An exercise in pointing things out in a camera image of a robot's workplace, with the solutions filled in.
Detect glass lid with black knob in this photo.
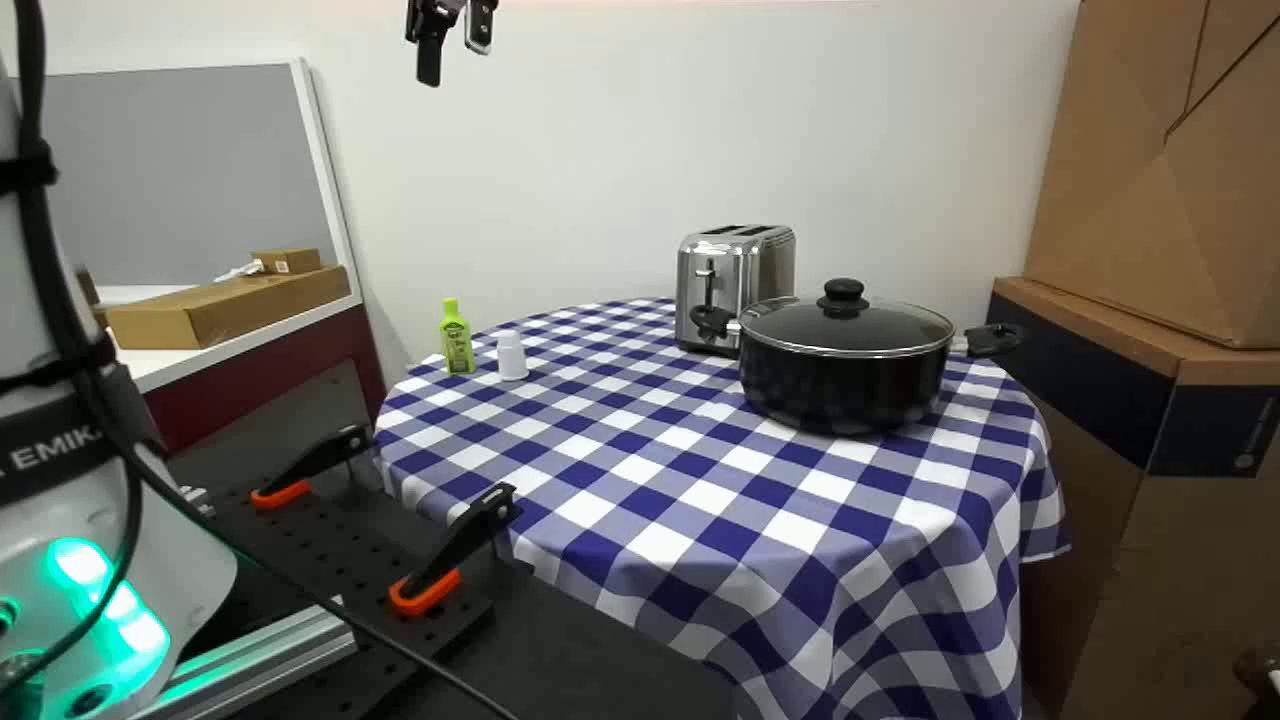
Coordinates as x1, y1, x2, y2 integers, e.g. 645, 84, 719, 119
739, 277, 962, 363

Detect black cooking pot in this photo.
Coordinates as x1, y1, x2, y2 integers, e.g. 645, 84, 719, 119
737, 316, 1027, 439

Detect small cardboard piece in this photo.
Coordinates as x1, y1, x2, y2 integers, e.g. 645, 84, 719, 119
252, 246, 329, 282

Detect green plastic bottle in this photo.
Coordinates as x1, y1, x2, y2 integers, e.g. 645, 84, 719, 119
435, 296, 479, 379

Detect small white bottle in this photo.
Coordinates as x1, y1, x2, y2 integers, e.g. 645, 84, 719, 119
493, 329, 533, 386

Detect flat cardboard box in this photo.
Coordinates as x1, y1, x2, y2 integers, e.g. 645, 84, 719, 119
97, 259, 355, 354

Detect silver toaster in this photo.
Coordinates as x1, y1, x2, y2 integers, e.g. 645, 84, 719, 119
673, 222, 801, 355

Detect white topped red cabinet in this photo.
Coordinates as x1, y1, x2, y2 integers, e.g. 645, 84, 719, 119
93, 283, 394, 458

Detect black perforated mounting board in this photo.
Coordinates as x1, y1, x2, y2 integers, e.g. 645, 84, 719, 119
172, 436, 566, 720

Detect blue white checkered tablecloth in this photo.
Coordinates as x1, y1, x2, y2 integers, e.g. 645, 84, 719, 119
371, 293, 1072, 720

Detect large cardboard box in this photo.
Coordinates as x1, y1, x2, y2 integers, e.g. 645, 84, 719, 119
1021, 0, 1280, 354

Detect brown cabinet with blue band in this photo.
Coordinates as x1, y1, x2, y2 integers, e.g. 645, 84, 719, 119
989, 271, 1280, 720

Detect grey board with white frame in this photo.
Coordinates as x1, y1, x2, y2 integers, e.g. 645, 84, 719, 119
37, 57, 366, 293

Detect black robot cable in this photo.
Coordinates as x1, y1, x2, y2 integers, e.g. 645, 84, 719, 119
0, 0, 526, 720

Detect black clamp with orange handle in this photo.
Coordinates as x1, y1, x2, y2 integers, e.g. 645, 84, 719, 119
386, 481, 522, 625
244, 421, 377, 519

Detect aluminium rail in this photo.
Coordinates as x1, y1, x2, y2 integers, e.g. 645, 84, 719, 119
131, 598, 366, 720

